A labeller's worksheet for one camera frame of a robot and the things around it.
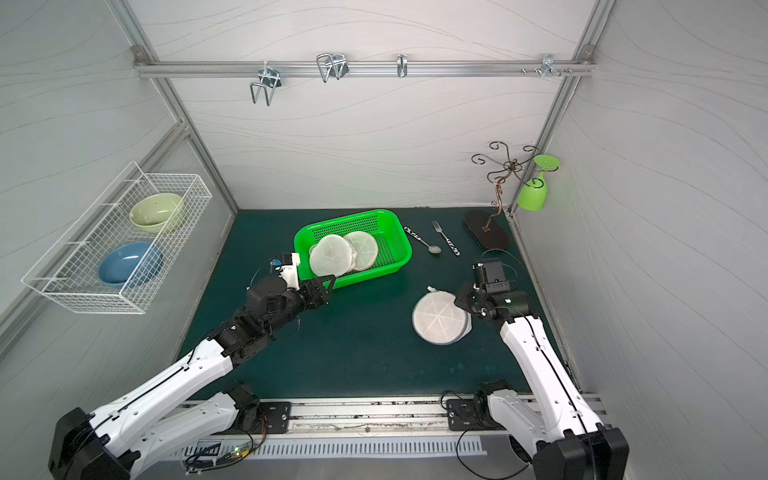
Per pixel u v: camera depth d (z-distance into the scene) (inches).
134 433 16.8
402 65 31.0
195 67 30.8
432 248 42.4
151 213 28.8
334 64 29.9
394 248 42.4
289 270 26.6
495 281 23.0
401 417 29.6
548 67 30.2
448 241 43.6
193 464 26.9
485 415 25.9
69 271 22.8
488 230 44.0
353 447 27.6
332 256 39.9
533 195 37.2
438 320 33.1
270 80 30.9
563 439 15.1
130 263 25.5
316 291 26.5
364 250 41.2
